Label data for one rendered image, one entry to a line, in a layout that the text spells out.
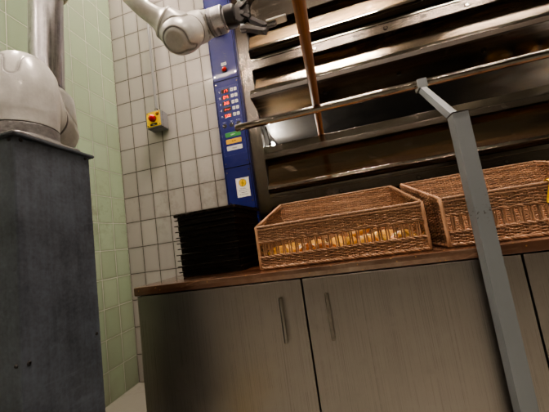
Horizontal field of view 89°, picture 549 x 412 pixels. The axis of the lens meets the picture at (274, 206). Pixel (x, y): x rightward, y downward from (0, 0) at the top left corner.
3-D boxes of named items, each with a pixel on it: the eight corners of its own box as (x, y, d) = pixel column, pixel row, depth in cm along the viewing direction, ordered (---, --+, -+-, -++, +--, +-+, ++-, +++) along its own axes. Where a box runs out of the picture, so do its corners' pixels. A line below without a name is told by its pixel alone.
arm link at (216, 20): (217, 42, 107) (232, 38, 105) (207, 25, 98) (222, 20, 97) (215, 20, 108) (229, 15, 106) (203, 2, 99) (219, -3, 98)
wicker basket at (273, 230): (285, 257, 143) (278, 204, 146) (403, 243, 130) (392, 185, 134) (256, 271, 96) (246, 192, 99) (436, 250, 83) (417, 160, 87)
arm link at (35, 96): (-35, 117, 65) (-37, 30, 67) (2, 145, 81) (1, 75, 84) (51, 120, 71) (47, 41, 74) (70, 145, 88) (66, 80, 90)
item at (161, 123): (154, 133, 169) (153, 117, 170) (169, 129, 167) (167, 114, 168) (146, 128, 162) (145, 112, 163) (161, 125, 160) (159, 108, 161)
